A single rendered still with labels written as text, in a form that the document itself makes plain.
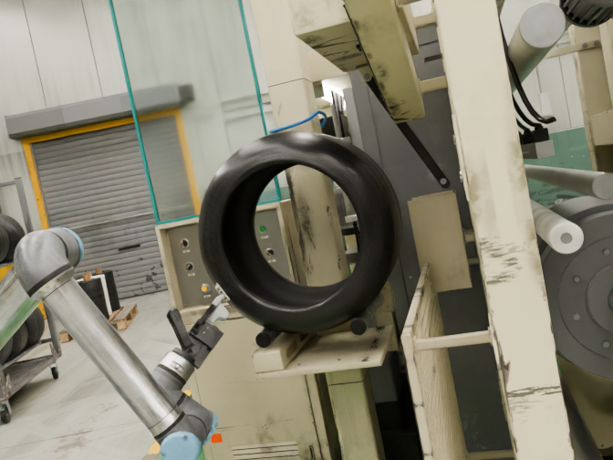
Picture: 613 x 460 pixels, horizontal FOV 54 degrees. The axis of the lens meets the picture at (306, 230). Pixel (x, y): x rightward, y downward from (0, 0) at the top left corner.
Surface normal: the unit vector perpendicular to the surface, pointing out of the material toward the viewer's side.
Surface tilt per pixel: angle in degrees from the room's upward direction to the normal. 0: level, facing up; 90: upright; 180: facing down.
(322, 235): 90
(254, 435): 90
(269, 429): 90
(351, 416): 90
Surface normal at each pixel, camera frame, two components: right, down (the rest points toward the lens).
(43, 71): 0.01, 0.07
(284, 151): -0.24, -0.07
